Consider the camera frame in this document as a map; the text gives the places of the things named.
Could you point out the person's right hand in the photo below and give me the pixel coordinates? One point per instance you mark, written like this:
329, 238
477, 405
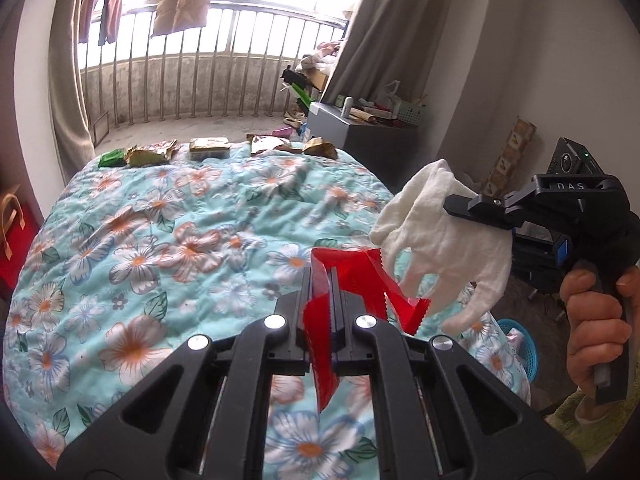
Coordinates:
597, 331

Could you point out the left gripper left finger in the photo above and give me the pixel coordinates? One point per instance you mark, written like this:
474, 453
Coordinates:
201, 413

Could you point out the wooden patterned plank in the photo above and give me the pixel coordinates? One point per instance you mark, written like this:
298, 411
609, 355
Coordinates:
509, 158

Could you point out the grey cabinet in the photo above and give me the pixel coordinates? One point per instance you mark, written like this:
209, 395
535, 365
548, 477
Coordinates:
385, 150

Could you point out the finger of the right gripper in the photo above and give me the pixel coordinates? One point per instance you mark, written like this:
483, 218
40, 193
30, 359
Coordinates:
506, 213

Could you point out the blue plastic basket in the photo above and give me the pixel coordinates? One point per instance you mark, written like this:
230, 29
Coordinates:
524, 345

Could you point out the grey curtain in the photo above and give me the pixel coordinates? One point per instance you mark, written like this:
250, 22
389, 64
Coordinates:
69, 118
387, 41

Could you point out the red plastic wrapper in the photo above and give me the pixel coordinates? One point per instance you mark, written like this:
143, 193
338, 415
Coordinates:
346, 284

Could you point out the yellow crumpled snack wrapper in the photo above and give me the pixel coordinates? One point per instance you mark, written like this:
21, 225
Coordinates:
159, 153

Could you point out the red gift bag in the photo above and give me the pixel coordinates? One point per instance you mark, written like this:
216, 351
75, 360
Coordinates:
18, 229

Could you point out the white cloth glove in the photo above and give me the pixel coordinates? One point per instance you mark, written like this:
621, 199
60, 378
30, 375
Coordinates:
457, 251

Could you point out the small rectangular food box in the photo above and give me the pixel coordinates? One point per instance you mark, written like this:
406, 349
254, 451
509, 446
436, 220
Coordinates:
202, 148

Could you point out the grey right curtain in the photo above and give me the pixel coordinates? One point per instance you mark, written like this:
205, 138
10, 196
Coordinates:
387, 41

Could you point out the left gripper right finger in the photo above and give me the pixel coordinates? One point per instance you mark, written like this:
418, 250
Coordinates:
439, 414

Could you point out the green snack packet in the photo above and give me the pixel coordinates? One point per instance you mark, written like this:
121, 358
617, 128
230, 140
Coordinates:
113, 159

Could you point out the brown crumpled wrapper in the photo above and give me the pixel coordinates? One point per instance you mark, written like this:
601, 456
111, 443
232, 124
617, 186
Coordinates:
263, 144

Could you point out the gold crumpled wrapper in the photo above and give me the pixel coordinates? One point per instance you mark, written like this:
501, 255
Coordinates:
321, 148

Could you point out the yellow green sleeve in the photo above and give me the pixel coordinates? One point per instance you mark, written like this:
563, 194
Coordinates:
591, 429

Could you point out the grey left curtain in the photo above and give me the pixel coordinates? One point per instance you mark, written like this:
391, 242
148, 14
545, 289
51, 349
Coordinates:
69, 118

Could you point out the floral turquoise quilt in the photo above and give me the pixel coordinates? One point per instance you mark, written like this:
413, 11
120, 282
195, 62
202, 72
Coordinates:
131, 262

